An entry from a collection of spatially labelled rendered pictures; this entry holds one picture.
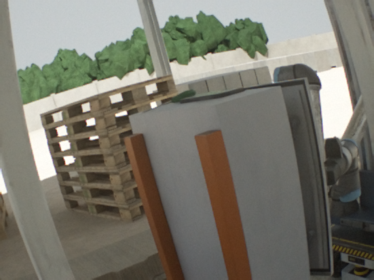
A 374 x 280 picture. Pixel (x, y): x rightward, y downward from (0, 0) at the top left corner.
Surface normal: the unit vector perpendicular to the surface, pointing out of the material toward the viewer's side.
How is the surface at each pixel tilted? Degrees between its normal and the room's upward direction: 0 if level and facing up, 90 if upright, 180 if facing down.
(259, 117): 90
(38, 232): 93
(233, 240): 90
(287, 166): 90
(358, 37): 99
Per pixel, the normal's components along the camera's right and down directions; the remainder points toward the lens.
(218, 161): 0.51, 0.01
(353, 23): -0.77, 0.45
